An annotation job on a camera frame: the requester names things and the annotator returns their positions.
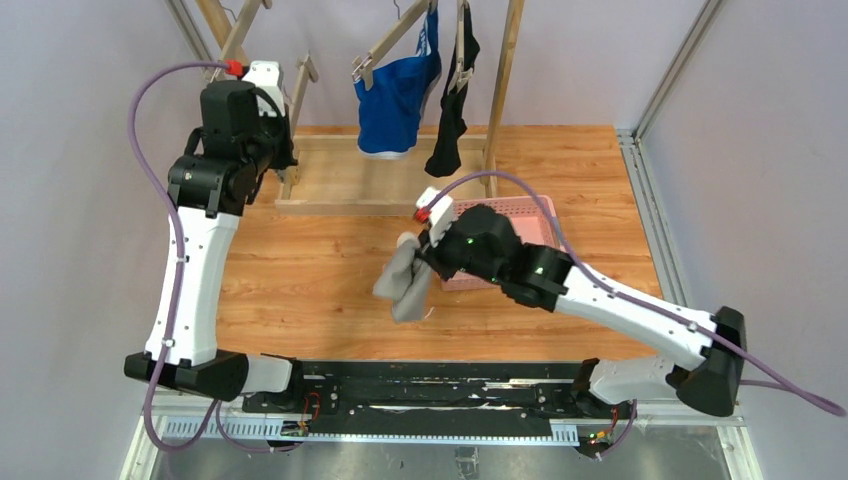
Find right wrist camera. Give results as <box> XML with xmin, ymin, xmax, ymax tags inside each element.
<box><xmin>413</xmin><ymin>187</ymin><xmax>457</xmax><ymax>247</ymax></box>

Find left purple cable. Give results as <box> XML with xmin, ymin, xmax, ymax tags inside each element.
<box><xmin>127</xmin><ymin>61</ymin><xmax>306</xmax><ymax>455</ymax></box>

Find empty beige clip hanger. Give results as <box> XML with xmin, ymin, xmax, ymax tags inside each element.
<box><xmin>197</xmin><ymin>0</ymin><xmax>273</xmax><ymax>65</ymax></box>

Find pink plastic basket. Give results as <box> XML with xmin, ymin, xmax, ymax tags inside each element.
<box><xmin>441</xmin><ymin>196</ymin><xmax>563</xmax><ymax>292</ymax></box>

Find wooden clothes rack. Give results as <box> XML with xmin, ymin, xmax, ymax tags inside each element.
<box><xmin>195</xmin><ymin>0</ymin><xmax>526</xmax><ymax>217</ymax></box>

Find blue underwear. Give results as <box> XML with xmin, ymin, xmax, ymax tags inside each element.
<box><xmin>354</xmin><ymin>11</ymin><xmax>442</xmax><ymax>159</ymax></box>

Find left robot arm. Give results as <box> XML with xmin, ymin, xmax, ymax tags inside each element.
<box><xmin>124</xmin><ymin>80</ymin><xmax>299</xmax><ymax>401</ymax></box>

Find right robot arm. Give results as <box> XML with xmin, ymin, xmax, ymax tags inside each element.
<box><xmin>416</xmin><ymin>204</ymin><xmax>745</xmax><ymax>417</ymax></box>

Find grey underwear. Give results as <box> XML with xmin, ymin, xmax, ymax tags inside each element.
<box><xmin>372</xmin><ymin>232</ymin><xmax>433</xmax><ymax>323</ymax></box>

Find black underwear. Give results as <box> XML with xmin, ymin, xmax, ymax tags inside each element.
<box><xmin>425</xmin><ymin>13</ymin><xmax>480</xmax><ymax>178</ymax></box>

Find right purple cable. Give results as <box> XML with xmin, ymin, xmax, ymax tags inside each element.
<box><xmin>423</xmin><ymin>171</ymin><xmax>848</xmax><ymax>419</ymax></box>

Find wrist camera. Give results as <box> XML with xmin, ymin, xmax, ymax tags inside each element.
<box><xmin>223</xmin><ymin>60</ymin><xmax>286</xmax><ymax>118</ymax></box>
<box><xmin>413</xmin><ymin>187</ymin><xmax>457</xmax><ymax>247</ymax></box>

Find purple cable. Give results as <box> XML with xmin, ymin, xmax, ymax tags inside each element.
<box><xmin>423</xmin><ymin>171</ymin><xmax>848</xmax><ymax>419</ymax></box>
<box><xmin>127</xmin><ymin>61</ymin><xmax>306</xmax><ymax>455</ymax></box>

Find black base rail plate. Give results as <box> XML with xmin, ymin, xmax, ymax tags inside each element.
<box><xmin>177</xmin><ymin>359</ymin><xmax>667</xmax><ymax>440</ymax></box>

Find beige clip hanger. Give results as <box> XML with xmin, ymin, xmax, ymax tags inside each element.
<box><xmin>446</xmin><ymin>0</ymin><xmax>474</xmax><ymax>94</ymax></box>
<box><xmin>284</xmin><ymin>52</ymin><xmax>319</xmax><ymax>134</ymax></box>
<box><xmin>351</xmin><ymin>0</ymin><xmax>438</xmax><ymax>90</ymax></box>
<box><xmin>197</xmin><ymin>0</ymin><xmax>273</xmax><ymax>65</ymax></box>

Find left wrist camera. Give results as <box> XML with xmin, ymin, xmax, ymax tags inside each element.
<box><xmin>223</xmin><ymin>60</ymin><xmax>286</xmax><ymax>118</ymax></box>

